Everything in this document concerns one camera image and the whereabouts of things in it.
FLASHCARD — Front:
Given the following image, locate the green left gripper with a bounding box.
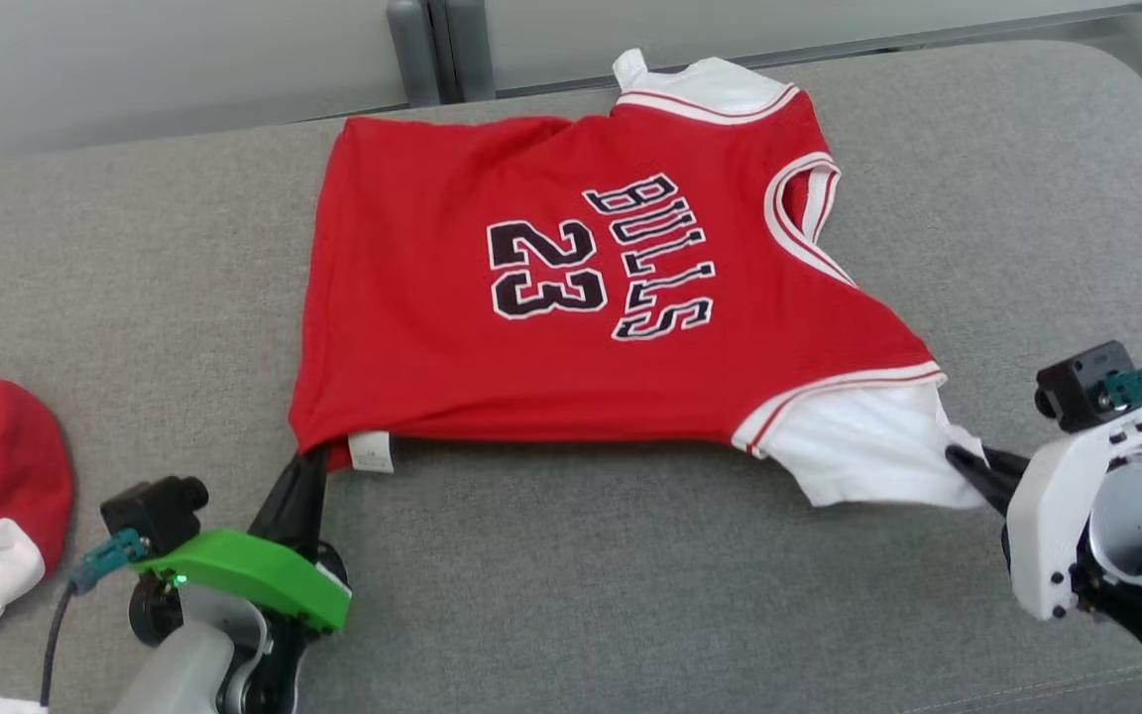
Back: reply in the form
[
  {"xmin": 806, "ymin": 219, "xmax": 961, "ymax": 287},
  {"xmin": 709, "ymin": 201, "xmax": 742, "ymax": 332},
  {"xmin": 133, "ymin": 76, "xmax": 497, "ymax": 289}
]
[{"xmin": 128, "ymin": 449, "xmax": 352, "ymax": 648}]

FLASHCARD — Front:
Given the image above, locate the grey double partition post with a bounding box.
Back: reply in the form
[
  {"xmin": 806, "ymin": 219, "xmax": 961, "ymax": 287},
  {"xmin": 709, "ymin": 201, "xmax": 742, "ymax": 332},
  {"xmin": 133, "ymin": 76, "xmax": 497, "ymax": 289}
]
[{"xmin": 386, "ymin": 0, "xmax": 495, "ymax": 107}]

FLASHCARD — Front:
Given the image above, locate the red Bulls 23 jersey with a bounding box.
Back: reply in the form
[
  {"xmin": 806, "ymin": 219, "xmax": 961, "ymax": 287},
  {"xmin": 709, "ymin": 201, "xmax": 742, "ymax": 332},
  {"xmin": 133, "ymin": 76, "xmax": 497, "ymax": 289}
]
[{"xmin": 288, "ymin": 48, "xmax": 988, "ymax": 509}]

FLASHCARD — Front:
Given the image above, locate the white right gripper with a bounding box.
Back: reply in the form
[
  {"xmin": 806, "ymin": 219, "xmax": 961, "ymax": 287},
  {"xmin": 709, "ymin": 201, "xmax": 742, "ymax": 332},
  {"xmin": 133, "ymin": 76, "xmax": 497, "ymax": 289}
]
[{"xmin": 946, "ymin": 407, "xmax": 1142, "ymax": 621}]

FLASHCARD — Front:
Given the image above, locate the left camera cable teal plug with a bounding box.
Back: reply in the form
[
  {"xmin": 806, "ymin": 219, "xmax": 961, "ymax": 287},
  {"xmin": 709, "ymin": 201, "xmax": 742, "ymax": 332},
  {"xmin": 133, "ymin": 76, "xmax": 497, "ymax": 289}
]
[{"xmin": 41, "ymin": 529, "xmax": 151, "ymax": 707}]

